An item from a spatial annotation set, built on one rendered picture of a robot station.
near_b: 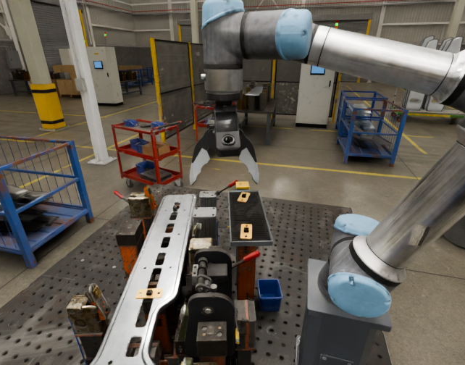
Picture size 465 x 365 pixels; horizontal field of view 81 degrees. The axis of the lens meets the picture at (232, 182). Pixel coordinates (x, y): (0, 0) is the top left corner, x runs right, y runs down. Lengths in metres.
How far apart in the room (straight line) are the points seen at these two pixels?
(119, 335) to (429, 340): 2.03
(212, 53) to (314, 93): 6.89
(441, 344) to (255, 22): 2.29
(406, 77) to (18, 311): 1.61
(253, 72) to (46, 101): 5.33
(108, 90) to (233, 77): 10.94
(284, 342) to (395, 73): 0.99
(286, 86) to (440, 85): 7.65
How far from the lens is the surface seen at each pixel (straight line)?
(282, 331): 1.26
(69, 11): 5.06
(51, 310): 1.55
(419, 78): 0.63
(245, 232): 0.93
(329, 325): 0.87
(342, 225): 0.73
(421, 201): 0.56
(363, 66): 0.62
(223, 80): 0.53
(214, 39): 0.53
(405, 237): 0.58
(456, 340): 2.55
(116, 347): 0.90
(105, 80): 11.43
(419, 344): 2.39
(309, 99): 7.41
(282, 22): 0.50
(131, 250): 1.29
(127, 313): 0.96
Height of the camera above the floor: 1.71
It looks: 25 degrees down
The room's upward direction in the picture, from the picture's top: straight up
